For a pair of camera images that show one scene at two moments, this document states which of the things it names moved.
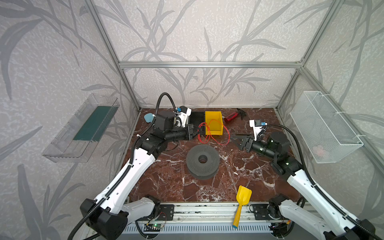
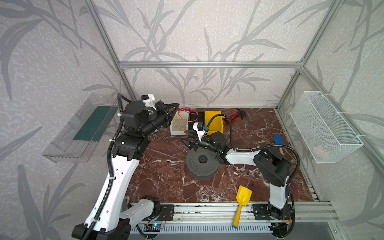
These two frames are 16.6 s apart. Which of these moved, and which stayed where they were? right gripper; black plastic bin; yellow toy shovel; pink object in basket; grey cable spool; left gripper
Moved: right gripper; left gripper
Stayed: grey cable spool; pink object in basket; yellow toy shovel; black plastic bin
